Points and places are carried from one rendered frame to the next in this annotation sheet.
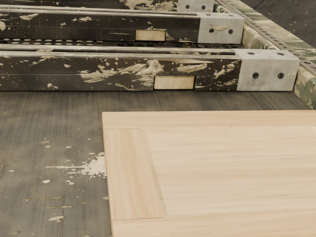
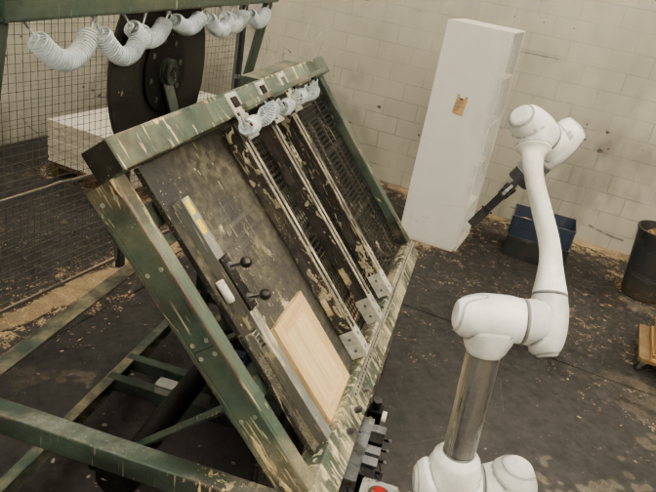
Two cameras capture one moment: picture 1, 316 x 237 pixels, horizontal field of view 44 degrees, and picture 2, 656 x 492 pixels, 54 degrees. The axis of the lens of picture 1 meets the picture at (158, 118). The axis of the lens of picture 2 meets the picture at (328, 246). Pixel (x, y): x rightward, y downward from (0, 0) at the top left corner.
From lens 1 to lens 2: 1.88 m
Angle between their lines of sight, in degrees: 5
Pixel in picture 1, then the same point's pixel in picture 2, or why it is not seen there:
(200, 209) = (294, 343)
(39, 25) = (317, 222)
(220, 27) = (369, 309)
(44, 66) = (304, 254)
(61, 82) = (301, 263)
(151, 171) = (294, 322)
